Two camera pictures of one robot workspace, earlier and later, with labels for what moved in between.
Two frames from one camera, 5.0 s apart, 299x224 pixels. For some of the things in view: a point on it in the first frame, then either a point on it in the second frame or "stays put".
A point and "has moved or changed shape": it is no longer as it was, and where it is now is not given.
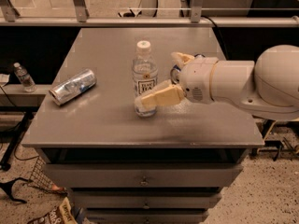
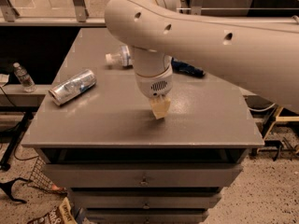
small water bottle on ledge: (24, 78) stays put
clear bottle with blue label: (145, 77) has moved or changed shape
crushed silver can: (73, 86) stays put
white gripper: (196, 79) to (154, 85)
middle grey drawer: (186, 201) stays put
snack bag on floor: (61, 214) stays put
